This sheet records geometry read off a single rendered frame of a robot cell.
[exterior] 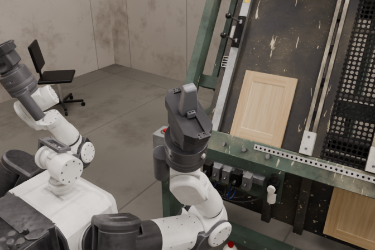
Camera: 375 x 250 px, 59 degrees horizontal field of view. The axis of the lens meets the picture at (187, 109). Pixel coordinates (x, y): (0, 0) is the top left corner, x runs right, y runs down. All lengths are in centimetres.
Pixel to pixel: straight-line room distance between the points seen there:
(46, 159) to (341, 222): 190
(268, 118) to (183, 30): 323
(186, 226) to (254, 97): 129
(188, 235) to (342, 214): 157
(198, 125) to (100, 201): 39
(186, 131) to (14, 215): 49
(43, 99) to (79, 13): 459
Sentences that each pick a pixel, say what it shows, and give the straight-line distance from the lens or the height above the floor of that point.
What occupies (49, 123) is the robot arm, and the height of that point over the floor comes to 140.
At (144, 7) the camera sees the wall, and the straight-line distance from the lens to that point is 545.
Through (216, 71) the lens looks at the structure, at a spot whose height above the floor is 118.
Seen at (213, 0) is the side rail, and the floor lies 161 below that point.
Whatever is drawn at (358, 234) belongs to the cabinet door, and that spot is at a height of 34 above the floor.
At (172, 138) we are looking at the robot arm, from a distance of 64.
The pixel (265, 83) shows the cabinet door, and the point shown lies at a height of 119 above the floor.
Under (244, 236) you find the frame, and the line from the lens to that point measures 242.
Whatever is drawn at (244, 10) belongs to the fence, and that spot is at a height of 156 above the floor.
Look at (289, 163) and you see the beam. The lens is 195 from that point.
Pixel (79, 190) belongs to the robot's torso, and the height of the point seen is 137.
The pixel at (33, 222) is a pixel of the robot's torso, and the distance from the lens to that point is 87.
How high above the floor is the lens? 193
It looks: 26 degrees down
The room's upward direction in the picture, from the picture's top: straight up
